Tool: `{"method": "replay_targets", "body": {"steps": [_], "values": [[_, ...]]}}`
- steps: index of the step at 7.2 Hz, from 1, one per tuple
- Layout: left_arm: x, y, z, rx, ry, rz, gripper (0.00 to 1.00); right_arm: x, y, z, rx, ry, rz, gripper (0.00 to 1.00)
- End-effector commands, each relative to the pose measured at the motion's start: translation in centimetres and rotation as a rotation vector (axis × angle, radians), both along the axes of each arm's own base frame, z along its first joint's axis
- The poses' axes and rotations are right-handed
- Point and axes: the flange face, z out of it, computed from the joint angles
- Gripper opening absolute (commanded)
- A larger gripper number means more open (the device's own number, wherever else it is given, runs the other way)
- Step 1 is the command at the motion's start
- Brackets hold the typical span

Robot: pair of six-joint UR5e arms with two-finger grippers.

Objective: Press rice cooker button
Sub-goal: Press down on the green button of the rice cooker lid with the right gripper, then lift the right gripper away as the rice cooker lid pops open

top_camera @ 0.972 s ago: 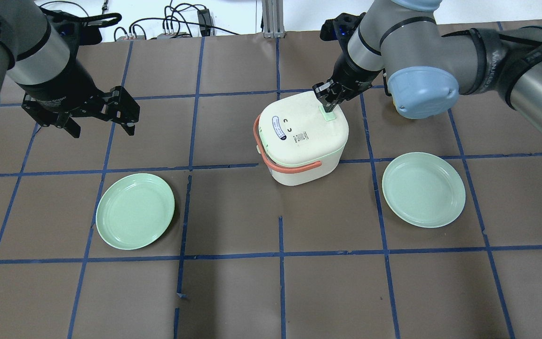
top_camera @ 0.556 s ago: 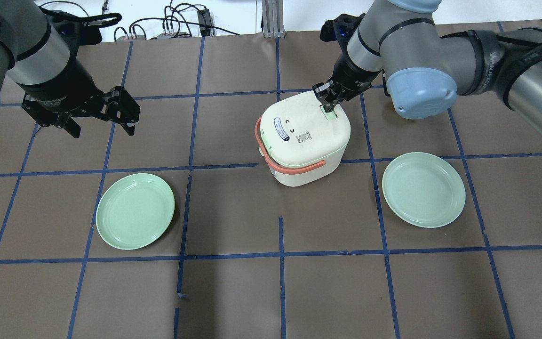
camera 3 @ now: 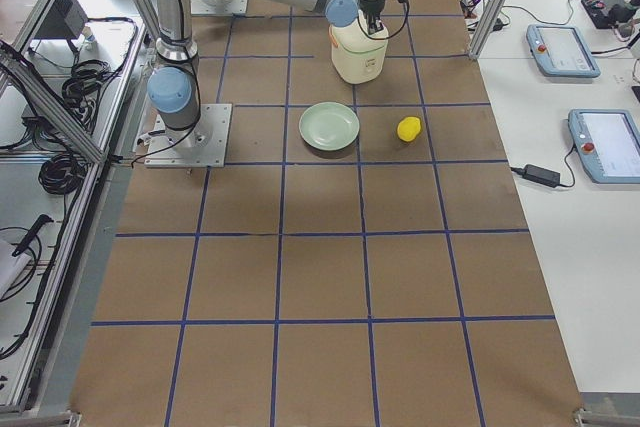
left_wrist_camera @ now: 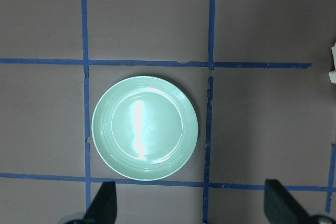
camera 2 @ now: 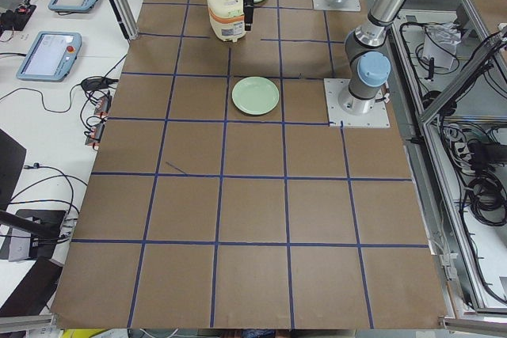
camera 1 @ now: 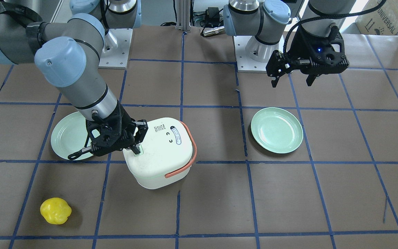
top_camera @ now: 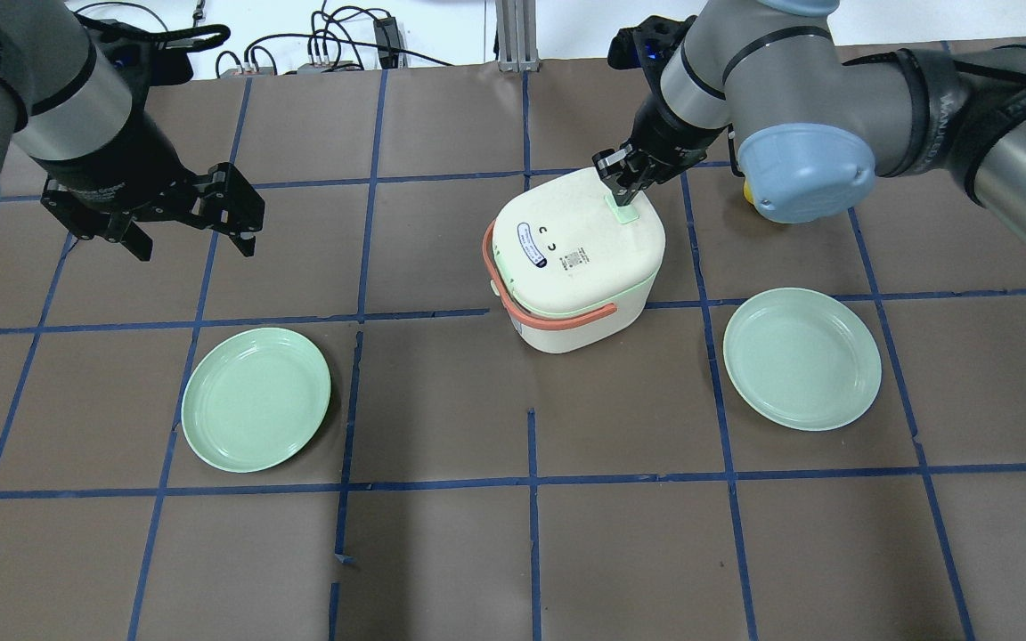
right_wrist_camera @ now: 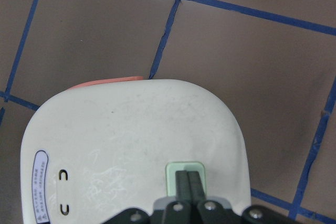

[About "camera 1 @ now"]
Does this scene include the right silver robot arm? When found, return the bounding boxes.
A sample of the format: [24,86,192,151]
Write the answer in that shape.
[0,0,148,160]

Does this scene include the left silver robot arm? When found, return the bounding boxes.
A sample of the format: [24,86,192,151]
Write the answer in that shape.
[222,0,354,87]

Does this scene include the yellow toy pepper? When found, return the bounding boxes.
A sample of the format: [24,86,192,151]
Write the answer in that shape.
[40,197,72,225]

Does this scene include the white rice cooker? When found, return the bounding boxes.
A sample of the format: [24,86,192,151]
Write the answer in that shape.
[123,118,197,190]

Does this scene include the green plate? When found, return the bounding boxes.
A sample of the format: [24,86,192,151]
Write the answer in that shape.
[250,107,303,154]
[50,112,91,159]

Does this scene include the aluminium frame post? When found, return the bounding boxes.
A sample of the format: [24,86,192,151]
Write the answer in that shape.
[175,0,193,33]

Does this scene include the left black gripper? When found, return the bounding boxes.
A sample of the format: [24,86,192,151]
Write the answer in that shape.
[266,25,349,87]

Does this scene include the cardboard box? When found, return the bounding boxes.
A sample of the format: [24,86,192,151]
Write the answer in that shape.
[355,0,398,35]

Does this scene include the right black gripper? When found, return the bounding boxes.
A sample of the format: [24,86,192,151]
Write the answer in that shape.
[86,103,148,156]

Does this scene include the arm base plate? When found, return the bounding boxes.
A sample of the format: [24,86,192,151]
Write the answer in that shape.
[233,35,284,73]
[98,28,133,70]

